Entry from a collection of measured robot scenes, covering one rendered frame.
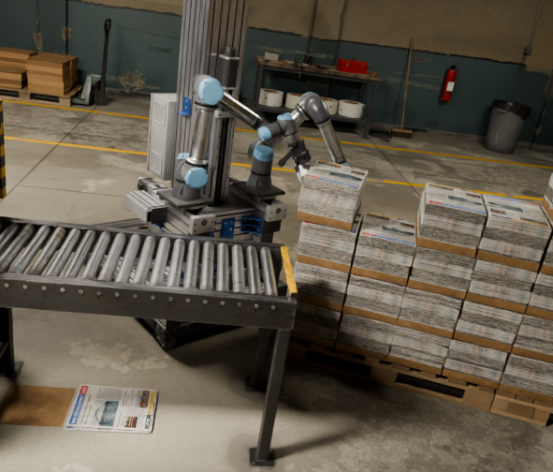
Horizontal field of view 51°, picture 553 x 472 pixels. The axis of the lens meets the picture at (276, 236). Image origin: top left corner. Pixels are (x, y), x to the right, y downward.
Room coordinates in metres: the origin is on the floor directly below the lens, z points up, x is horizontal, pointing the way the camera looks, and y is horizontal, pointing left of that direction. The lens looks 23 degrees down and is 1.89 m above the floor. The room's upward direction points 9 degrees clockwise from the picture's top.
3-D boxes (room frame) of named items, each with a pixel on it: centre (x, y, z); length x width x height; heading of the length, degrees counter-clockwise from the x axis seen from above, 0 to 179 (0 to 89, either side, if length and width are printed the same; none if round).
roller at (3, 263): (2.07, 1.04, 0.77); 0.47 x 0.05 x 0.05; 8
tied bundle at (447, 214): (2.81, -0.85, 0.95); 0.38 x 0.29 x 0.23; 171
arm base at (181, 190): (2.89, 0.51, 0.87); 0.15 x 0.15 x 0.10
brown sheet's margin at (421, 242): (2.81, -0.85, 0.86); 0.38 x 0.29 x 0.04; 171
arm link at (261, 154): (3.23, 0.14, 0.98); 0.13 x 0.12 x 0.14; 15
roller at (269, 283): (2.21, 0.01, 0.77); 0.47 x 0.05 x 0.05; 8
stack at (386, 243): (2.83, -0.72, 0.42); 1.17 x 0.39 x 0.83; 80
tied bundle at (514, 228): (2.76, -1.14, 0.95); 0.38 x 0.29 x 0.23; 170
